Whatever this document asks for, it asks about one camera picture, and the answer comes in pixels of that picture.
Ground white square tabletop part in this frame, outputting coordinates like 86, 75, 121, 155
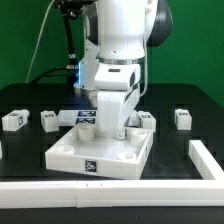
45, 125, 153, 180

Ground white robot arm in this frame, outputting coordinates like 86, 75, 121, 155
74, 0, 173, 139

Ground white L-shaped fence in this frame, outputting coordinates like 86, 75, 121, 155
0, 140, 224, 209

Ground black cables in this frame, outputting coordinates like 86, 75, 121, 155
29, 65, 80, 84

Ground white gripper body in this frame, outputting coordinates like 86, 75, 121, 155
96, 64, 141, 132

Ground white part left edge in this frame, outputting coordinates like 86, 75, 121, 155
0, 141, 3, 160

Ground white marker base plate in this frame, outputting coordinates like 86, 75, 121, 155
58, 110, 97, 126

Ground white cable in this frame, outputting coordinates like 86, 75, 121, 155
25, 0, 56, 84

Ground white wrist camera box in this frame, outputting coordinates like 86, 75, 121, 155
94, 64, 138, 91

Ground black camera stand pole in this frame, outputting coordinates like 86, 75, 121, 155
53, 0, 96, 83

